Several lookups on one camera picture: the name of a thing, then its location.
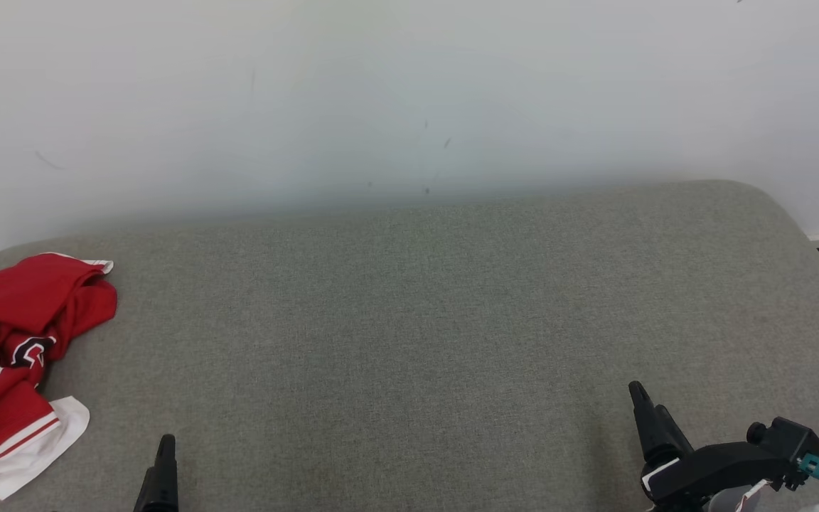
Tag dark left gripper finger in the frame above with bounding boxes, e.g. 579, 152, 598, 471
157, 434, 180, 512
132, 465, 161, 512

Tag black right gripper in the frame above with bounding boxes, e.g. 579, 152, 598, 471
628, 382, 788, 512

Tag red Bulls shorts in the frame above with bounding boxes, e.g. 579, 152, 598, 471
0, 252, 118, 399

